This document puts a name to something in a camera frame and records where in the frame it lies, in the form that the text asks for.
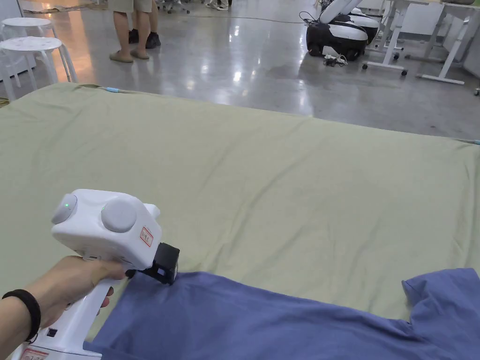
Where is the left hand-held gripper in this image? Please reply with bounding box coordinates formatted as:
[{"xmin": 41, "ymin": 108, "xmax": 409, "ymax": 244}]
[{"xmin": 12, "ymin": 188, "xmax": 180, "ymax": 360}]

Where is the blue shirt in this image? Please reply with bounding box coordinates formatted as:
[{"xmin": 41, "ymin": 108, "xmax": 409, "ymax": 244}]
[{"xmin": 83, "ymin": 268, "xmax": 480, "ymax": 360}]

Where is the person's left forearm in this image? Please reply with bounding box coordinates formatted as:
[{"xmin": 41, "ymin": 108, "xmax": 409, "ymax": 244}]
[{"xmin": 0, "ymin": 288, "xmax": 42, "ymax": 360}]

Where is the person's left hand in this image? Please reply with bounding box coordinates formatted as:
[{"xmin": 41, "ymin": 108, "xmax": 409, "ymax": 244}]
[{"xmin": 22, "ymin": 255, "xmax": 128, "ymax": 332}]

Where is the bed with pale green sheet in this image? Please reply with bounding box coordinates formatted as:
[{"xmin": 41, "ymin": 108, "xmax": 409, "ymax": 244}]
[{"xmin": 0, "ymin": 82, "xmax": 480, "ymax": 344}]

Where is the white round stool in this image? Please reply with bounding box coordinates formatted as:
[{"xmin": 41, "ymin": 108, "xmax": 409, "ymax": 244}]
[
  {"xmin": 0, "ymin": 37, "xmax": 79, "ymax": 102},
  {"xmin": 0, "ymin": 17, "xmax": 57, "ymax": 40}
]

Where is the black and white wheeled robot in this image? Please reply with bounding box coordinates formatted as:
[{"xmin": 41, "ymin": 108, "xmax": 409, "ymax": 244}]
[{"xmin": 299, "ymin": 0, "xmax": 381, "ymax": 62}]

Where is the white desk on wheels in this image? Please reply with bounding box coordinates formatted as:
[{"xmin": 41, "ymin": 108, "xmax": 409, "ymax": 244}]
[
  {"xmin": 415, "ymin": 0, "xmax": 480, "ymax": 85},
  {"xmin": 361, "ymin": 0, "xmax": 447, "ymax": 77}
]

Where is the white power strip with cables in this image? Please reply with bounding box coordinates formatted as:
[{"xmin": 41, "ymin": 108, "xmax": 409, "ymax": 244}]
[{"xmin": 323, "ymin": 53, "xmax": 349, "ymax": 68}]

